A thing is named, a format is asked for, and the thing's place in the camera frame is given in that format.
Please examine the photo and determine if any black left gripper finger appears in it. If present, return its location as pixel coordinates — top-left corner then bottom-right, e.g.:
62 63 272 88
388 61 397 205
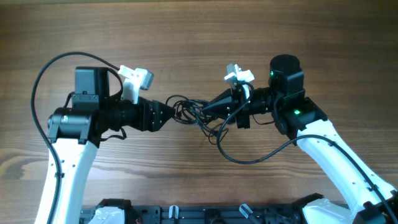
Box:
154 113 174 131
157 101 175 115

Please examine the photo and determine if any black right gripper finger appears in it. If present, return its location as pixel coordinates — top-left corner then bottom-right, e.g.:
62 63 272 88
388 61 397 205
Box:
202 103 235 119
208 88 234 109

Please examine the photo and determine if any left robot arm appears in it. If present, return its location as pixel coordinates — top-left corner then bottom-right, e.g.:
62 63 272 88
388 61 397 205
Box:
35 66 175 223

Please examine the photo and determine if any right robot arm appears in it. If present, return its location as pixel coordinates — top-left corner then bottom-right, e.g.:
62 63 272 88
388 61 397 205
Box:
203 54 397 223

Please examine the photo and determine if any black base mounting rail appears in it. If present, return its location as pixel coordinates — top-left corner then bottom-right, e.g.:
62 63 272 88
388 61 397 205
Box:
78 204 303 224

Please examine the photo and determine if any black left camera cable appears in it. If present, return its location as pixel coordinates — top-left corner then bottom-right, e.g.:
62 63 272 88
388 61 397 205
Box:
30 51 121 224

